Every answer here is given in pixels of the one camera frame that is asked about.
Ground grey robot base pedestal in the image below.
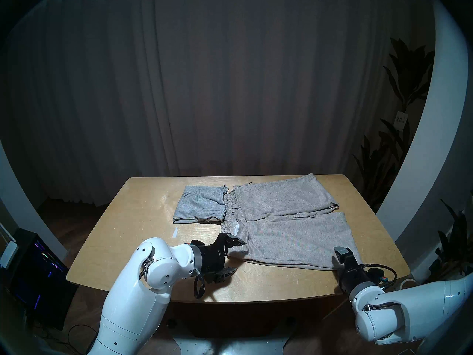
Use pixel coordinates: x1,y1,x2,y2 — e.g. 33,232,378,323
168,327,293,355

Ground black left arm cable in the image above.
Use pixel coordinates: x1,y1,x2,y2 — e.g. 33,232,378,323
193,272,206,300

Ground black computer tower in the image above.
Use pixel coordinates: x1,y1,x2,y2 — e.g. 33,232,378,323
9,229,79,331

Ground light grey shorts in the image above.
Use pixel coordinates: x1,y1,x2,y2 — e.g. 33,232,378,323
173,185,228,224

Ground beige sweat shorts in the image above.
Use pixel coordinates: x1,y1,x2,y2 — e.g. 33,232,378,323
220,173,363,272

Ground brown pleated curtain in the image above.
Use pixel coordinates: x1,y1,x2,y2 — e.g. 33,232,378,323
0,0,435,207

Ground white router box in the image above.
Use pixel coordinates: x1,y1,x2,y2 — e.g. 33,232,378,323
0,225,18,268

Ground black floor cable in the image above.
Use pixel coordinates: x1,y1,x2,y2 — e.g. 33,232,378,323
67,323,108,354

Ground small dark leafy plant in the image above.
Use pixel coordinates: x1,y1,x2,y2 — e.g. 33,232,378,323
425,199,473,284

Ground tall dark leafy plant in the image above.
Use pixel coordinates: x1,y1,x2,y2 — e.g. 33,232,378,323
353,38,435,212

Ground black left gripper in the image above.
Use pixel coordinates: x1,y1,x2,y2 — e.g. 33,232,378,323
190,232,248,285

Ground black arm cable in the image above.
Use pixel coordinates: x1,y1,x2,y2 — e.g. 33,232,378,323
193,272,206,300
360,263,398,285

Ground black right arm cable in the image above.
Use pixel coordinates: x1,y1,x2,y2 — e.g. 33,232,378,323
360,263,398,285

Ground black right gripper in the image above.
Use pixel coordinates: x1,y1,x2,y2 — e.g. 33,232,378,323
333,246,375,296

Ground light wooden table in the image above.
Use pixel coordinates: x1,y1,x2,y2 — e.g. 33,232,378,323
67,174,411,304

